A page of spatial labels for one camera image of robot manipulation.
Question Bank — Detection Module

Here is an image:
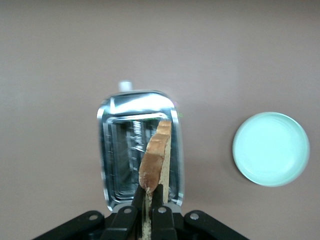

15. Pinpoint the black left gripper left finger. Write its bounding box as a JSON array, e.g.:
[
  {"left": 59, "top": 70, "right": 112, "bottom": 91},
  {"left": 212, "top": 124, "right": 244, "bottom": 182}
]
[{"left": 99, "top": 183, "right": 146, "bottom": 240}]

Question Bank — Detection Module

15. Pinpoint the beige chrome two-slot toaster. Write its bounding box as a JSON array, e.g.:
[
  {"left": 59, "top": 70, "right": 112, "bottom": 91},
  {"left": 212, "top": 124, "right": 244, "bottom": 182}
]
[{"left": 96, "top": 79, "right": 186, "bottom": 214}]

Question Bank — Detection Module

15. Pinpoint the brown bread slice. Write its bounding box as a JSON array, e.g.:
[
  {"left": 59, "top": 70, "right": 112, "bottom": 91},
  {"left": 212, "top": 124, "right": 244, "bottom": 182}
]
[{"left": 138, "top": 119, "right": 173, "bottom": 240}]

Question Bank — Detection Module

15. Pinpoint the pale green round plate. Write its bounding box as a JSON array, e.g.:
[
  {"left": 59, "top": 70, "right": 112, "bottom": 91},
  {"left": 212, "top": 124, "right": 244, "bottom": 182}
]
[{"left": 231, "top": 111, "right": 311, "bottom": 188}]

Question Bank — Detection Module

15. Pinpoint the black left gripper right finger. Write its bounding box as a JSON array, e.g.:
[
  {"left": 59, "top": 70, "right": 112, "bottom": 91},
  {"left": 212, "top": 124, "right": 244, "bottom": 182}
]
[{"left": 149, "top": 183, "right": 179, "bottom": 240}]

